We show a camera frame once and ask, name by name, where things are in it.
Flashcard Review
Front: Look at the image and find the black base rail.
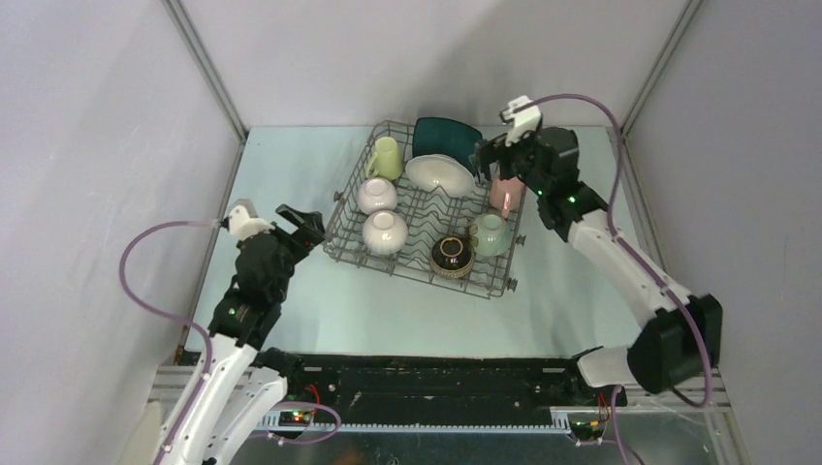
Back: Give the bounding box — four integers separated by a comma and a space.
252, 350, 614, 432

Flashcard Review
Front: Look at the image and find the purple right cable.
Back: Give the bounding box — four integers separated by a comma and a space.
526, 93, 715, 465

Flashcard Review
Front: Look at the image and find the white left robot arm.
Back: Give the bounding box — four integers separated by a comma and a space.
153, 199, 326, 464

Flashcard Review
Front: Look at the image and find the small white bowl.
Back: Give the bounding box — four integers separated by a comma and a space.
356, 177, 398, 215

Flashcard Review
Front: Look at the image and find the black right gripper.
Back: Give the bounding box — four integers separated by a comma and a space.
469, 125, 550, 198

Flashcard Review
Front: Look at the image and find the brown dotted bowl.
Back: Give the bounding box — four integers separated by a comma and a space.
429, 235, 475, 279

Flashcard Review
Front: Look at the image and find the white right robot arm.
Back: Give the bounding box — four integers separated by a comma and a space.
471, 127, 723, 405

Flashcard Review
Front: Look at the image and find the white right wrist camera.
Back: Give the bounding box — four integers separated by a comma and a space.
499, 95, 543, 146

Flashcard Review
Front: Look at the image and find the large white plate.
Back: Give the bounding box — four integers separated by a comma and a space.
405, 154, 475, 198

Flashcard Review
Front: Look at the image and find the pink mug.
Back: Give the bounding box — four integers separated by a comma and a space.
489, 176, 524, 219

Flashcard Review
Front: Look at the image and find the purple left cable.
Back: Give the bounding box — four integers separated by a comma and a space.
119, 220, 343, 465

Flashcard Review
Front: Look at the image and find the green ceramic bowl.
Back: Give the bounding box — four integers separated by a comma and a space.
468, 213, 513, 257

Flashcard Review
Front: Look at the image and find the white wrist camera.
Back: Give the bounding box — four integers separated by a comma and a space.
499, 95, 543, 146
220, 199, 274, 241

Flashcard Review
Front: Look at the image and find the teal square plate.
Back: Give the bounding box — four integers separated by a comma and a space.
412, 116, 483, 175

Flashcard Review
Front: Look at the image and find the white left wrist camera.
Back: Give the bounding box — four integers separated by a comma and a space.
220, 199, 274, 241

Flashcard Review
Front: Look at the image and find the purple cable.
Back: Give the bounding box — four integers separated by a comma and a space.
526, 93, 715, 465
119, 220, 343, 465

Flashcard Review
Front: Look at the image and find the light green mug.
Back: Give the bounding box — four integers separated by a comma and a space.
364, 137, 404, 181

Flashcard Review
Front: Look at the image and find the grey wire dish rack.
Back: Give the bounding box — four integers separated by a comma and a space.
323, 120, 525, 299

